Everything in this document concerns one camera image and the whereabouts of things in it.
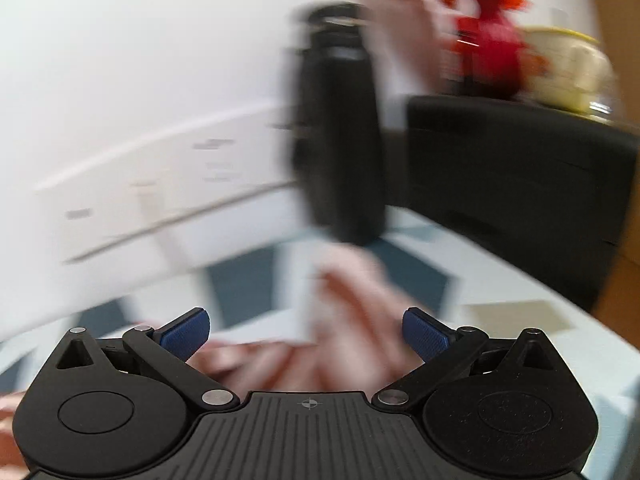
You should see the black box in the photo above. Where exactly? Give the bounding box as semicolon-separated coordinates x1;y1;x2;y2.
402;96;639;311

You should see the red decoration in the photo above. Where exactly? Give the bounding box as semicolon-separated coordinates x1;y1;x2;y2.
439;0;527;100

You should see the rust white striped sweater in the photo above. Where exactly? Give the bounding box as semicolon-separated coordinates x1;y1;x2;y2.
0;244;426;468

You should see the white wall socket panel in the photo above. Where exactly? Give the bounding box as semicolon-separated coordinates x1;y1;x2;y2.
35;103;292;262

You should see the geometric patterned tablecloth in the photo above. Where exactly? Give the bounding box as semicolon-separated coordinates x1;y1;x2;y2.
1;209;639;479

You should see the cream yellow container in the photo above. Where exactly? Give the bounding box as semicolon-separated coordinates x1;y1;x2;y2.
521;26;613;115

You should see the black water bottle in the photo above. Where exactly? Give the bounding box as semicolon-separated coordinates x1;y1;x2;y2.
290;2;386;246

